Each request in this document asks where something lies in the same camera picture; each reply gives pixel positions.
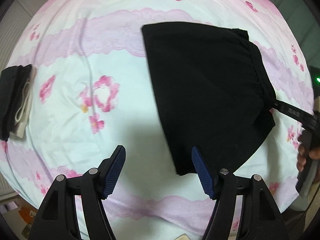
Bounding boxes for pink floral blanket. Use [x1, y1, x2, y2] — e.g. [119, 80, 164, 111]
[0, 0, 316, 238]

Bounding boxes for person's right hand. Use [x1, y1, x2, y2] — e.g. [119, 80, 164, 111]
[297, 134, 320, 173]

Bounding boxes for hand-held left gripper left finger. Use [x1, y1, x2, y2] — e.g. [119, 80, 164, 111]
[27, 145, 126, 240]

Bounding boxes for green curtain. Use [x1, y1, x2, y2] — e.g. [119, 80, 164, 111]
[267, 0, 320, 64]

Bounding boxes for black pants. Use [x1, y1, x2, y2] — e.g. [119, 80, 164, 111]
[141, 21, 277, 177]

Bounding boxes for folded black and beige clothes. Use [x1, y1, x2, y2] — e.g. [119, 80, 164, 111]
[0, 64, 33, 141]

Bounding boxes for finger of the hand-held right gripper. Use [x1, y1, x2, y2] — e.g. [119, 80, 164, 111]
[269, 97, 318, 131]

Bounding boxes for folded beige pants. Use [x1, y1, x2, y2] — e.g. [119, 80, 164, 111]
[14, 66, 37, 138]

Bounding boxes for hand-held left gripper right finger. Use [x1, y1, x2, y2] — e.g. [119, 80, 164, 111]
[191, 146, 288, 240]

